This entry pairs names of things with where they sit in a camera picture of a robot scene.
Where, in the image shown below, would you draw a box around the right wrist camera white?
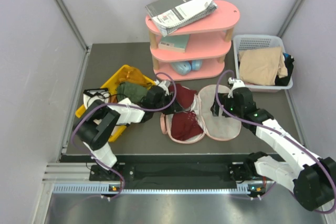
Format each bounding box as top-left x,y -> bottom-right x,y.
228,77 -> 246,98

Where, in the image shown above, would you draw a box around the grey cable duct rail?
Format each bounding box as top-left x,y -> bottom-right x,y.
52,183 -> 271,195

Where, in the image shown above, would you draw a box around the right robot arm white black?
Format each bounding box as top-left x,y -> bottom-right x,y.
211,83 -> 335,211

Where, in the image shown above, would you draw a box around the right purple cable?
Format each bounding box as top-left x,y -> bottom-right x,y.
215,69 -> 336,214

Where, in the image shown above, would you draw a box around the yellow plastic tray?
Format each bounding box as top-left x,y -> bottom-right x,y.
75,65 -> 156,142

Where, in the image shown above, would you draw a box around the orange mesh garment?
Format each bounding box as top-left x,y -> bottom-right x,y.
116,66 -> 153,88

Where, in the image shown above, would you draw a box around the grey plastic basket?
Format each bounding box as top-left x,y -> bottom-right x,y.
233,34 -> 293,93

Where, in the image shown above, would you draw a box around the maroon red bra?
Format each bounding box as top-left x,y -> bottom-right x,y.
169,83 -> 204,143

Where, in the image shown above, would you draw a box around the beige folded garment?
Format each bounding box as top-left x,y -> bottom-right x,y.
238,47 -> 283,86

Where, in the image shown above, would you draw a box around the white bra black straps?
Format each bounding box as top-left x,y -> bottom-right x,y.
83,88 -> 132,127

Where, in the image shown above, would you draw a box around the teal book on shelf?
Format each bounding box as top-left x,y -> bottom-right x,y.
158,35 -> 190,53

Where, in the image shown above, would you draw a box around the light blue slippers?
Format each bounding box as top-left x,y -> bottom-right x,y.
170,60 -> 203,76

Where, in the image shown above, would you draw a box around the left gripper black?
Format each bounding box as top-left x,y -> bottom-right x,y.
152,92 -> 184,116

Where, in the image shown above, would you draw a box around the pink three-tier shelf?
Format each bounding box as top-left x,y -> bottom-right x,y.
145,0 -> 240,81

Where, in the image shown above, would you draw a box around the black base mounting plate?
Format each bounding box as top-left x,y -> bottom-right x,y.
89,154 -> 261,190

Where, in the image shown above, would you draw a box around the grey spiral notebook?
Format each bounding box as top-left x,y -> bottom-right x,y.
145,0 -> 217,37

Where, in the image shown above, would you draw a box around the purple cable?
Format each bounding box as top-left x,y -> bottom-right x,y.
71,72 -> 177,201
215,69 -> 336,214

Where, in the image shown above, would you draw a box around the green garment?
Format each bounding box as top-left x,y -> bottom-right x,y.
117,81 -> 148,104

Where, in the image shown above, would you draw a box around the black garment in basket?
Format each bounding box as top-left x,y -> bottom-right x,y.
275,53 -> 295,86

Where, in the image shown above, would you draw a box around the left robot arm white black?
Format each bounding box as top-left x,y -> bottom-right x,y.
71,83 -> 177,180

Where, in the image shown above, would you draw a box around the floral mesh laundry bag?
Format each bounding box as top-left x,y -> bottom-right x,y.
160,84 -> 242,144

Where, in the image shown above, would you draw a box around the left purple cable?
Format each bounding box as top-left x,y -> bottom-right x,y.
71,72 -> 177,201

